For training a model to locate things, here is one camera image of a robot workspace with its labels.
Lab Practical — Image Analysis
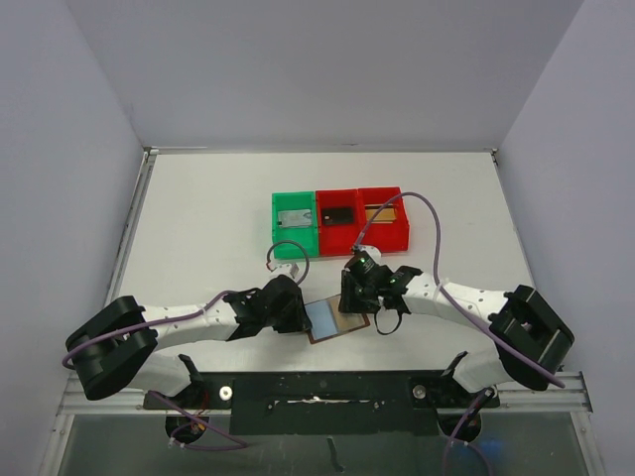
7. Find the brown leather card holder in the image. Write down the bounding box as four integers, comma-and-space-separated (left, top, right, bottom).
305, 295, 370, 344

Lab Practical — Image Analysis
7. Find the gold card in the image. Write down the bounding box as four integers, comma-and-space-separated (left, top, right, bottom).
331, 297, 367, 333
364, 203, 397, 224

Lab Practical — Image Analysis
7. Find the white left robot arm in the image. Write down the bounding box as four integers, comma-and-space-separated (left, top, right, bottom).
63, 275, 312, 408

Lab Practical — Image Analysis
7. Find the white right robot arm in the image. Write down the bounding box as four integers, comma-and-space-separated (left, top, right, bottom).
339, 258, 574, 406

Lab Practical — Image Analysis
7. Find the black card in red bin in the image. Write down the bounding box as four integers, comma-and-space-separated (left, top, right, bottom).
321, 206, 354, 226

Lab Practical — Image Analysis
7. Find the gold card in red bin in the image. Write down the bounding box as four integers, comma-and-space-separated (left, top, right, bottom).
364, 203, 397, 224

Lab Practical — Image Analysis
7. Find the silver card in green bin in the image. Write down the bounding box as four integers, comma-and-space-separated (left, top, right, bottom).
277, 208, 314, 228

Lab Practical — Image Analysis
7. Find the red plastic bin right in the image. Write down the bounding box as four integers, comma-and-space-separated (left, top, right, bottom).
358, 186, 410, 253

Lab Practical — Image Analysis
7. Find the red plastic bin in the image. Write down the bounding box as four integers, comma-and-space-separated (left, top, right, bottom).
358, 186, 410, 253
316, 188, 363, 257

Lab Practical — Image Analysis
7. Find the red plastic bin middle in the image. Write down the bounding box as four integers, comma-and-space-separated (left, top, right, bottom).
316, 188, 363, 257

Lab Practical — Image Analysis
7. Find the green plastic bin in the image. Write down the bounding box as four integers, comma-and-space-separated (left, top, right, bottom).
271, 191, 319, 258

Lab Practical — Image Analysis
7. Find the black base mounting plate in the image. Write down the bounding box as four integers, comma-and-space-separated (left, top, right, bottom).
173, 370, 475, 436

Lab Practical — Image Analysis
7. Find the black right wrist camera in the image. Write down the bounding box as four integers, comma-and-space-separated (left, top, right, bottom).
344, 250, 379, 280

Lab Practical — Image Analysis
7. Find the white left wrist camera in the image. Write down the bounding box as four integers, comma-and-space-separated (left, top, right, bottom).
269, 263, 300, 281

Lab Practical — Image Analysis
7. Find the aluminium left frame rail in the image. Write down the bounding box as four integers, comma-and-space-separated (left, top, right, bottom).
103, 148, 159, 306

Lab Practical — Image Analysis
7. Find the aluminium frame rail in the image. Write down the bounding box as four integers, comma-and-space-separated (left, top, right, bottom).
57, 371, 594, 420
103, 148, 159, 306

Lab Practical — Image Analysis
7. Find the aluminium front frame rail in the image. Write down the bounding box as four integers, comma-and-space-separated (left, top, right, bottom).
57, 371, 594, 420

